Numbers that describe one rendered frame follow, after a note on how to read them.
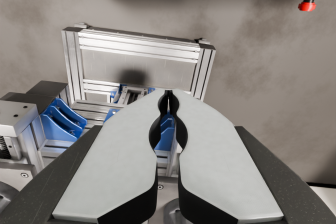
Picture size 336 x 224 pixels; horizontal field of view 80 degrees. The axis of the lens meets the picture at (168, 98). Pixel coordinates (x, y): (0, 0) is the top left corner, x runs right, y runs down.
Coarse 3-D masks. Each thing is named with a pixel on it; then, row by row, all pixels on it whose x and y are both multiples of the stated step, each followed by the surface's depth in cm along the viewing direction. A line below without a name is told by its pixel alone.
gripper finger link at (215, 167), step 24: (168, 96) 13; (192, 96) 11; (192, 120) 9; (216, 120) 9; (192, 144) 8; (216, 144) 8; (240, 144) 8; (192, 168) 7; (216, 168) 7; (240, 168) 7; (192, 192) 6; (216, 192) 6; (240, 192) 6; (264, 192) 6; (192, 216) 7; (216, 216) 6; (240, 216) 5; (264, 216) 5
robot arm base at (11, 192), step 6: (0, 186) 46; (6, 186) 46; (0, 192) 45; (6, 192) 46; (12, 192) 47; (0, 198) 46; (6, 198) 46; (12, 198) 46; (0, 204) 45; (6, 204) 45; (0, 210) 44
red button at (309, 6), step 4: (304, 0) 48; (308, 0) 47; (312, 0) 47; (300, 4) 48; (304, 4) 47; (308, 4) 47; (312, 4) 47; (300, 8) 48; (304, 8) 48; (308, 8) 47; (312, 8) 47
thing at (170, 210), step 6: (168, 204) 50; (174, 204) 48; (168, 210) 49; (174, 210) 47; (168, 216) 48; (174, 216) 47; (180, 216) 47; (168, 222) 47; (174, 222) 46; (180, 222) 46; (186, 222) 45
